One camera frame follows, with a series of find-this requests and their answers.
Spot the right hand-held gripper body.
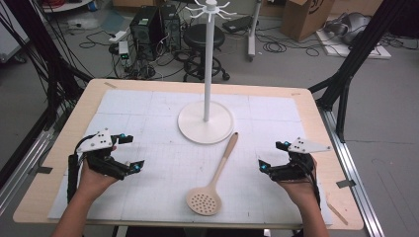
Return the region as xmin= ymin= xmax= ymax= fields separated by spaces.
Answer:
xmin=269 ymin=136 xmax=332 ymax=183

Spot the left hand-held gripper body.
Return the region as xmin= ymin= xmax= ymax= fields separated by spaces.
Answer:
xmin=75 ymin=127 xmax=133 ymax=181

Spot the beige slotted spoon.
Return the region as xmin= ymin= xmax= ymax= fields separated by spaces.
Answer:
xmin=185 ymin=131 xmax=240 ymax=217

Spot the white utensil stand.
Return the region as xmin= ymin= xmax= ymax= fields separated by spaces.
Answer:
xmin=177 ymin=0 xmax=238 ymax=145

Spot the person's right hand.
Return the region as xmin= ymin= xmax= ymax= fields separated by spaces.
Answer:
xmin=277 ymin=157 xmax=319 ymax=207

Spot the person's left hand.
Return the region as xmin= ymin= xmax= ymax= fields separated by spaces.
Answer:
xmin=76 ymin=145 xmax=130 ymax=199

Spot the white gridded mat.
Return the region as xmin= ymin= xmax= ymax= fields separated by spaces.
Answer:
xmin=47 ymin=88 xmax=334 ymax=227

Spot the grey tape piece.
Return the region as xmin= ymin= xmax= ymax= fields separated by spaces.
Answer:
xmin=335 ymin=179 xmax=357 ymax=190

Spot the white power strip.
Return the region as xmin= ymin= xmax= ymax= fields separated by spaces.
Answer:
xmin=108 ymin=30 xmax=128 ymax=44

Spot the black computer tower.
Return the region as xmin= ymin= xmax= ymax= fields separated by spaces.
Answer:
xmin=128 ymin=5 xmax=163 ymax=62
xmin=159 ymin=4 xmax=183 ymax=52

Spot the white flat board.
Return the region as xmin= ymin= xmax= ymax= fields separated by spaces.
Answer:
xmin=315 ymin=29 xmax=393 ymax=60

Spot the white rolling stand pole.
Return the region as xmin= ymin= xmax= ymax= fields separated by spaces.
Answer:
xmin=246 ymin=0 xmax=264 ymax=62

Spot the black round stool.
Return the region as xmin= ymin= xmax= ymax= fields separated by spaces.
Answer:
xmin=182 ymin=23 xmax=231 ymax=83

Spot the brown cardboard box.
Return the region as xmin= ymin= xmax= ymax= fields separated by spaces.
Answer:
xmin=280 ymin=0 xmax=338 ymax=42

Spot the black flat case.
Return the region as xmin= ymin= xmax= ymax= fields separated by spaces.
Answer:
xmin=221 ymin=15 xmax=254 ymax=35

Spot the grey headset device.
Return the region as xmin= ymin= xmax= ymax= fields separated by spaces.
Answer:
xmin=323 ymin=12 xmax=373 ymax=46

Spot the white round table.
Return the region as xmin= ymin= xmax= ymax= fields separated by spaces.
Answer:
xmin=42 ymin=0 xmax=94 ymax=14

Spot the black wrist strap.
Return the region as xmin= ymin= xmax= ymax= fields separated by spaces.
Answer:
xmin=66 ymin=153 xmax=81 ymax=203

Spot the aluminium rail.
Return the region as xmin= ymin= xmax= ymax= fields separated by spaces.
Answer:
xmin=316 ymin=107 xmax=385 ymax=237
xmin=0 ymin=128 xmax=56 ymax=216

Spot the black metal frame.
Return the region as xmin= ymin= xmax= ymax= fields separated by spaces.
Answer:
xmin=0 ymin=0 xmax=94 ymax=191
xmin=308 ymin=0 xmax=410 ymax=143

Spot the black coiled floor cable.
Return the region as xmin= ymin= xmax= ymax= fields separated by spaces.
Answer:
xmin=261 ymin=39 xmax=289 ymax=54

